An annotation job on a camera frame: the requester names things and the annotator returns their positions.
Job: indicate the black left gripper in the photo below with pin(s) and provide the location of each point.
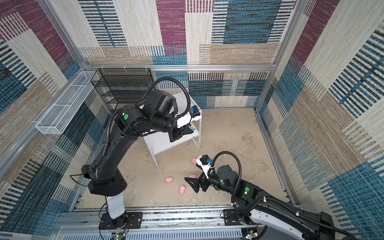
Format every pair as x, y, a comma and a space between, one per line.
185, 130

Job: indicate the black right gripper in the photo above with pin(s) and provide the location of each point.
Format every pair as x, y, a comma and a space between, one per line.
202, 179

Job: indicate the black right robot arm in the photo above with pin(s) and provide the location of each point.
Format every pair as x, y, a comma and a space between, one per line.
253, 205

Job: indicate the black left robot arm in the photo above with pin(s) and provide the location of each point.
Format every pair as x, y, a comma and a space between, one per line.
157, 111

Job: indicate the white two-tier shelf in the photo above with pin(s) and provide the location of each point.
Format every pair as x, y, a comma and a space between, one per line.
160, 142

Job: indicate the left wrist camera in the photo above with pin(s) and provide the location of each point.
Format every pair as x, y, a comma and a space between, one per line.
194, 114

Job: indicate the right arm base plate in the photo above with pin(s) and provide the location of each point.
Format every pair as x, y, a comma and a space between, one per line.
233, 218

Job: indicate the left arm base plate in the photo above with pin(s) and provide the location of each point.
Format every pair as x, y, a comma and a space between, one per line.
120, 220

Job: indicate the black wire mesh shelf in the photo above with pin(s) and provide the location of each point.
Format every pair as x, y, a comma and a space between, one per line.
118, 87

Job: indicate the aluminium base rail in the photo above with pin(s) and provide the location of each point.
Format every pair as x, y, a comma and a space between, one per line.
173, 223

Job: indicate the white wire wall basket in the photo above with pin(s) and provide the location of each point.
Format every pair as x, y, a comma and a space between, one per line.
62, 112

